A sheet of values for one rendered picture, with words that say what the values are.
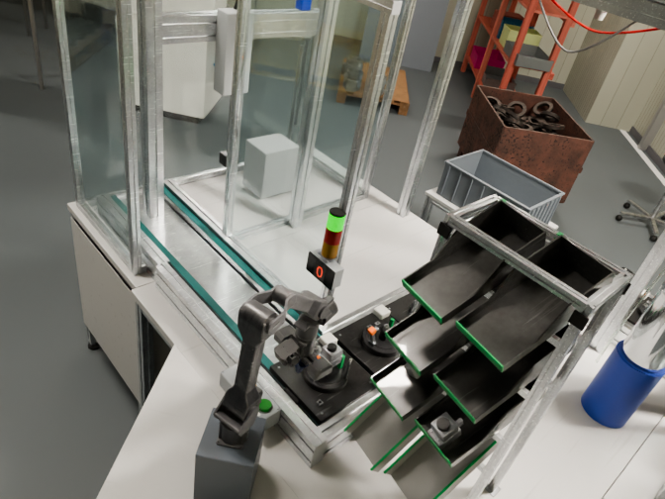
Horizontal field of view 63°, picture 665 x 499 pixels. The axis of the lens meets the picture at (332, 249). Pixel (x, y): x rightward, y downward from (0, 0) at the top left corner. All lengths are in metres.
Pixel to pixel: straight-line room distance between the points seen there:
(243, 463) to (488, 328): 0.65
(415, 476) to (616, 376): 0.81
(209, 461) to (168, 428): 0.31
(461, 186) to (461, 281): 2.27
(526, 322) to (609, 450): 0.97
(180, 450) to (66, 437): 1.19
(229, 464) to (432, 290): 0.63
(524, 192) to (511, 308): 2.55
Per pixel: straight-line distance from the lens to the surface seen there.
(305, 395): 1.63
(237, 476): 1.42
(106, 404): 2.84
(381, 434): 1.52
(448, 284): 1.19
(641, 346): 1.92
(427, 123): 2.51
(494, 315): 1.16
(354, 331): 1.84
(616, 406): 2.06
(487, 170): 3.80
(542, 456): 1.91
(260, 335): 1.14
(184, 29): 2.09
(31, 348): 3.15
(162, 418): 1.70
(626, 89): 8.06
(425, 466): 1.48
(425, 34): 8.21
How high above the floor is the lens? 2.23
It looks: 35 degrees down
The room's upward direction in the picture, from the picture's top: 12 degrees clockwise
